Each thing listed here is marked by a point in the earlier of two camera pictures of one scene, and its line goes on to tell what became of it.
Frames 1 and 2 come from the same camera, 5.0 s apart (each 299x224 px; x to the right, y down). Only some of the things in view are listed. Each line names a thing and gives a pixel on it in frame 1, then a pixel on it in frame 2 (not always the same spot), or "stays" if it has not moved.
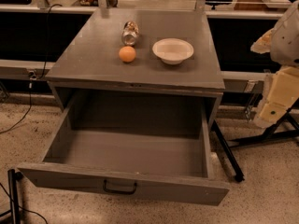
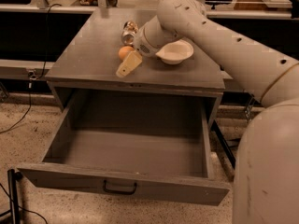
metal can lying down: x=130 y=33 stays
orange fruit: x=127 y=53 stays
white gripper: x=287 y=46 -> x=142 y=45
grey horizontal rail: x=23 y=69 stays
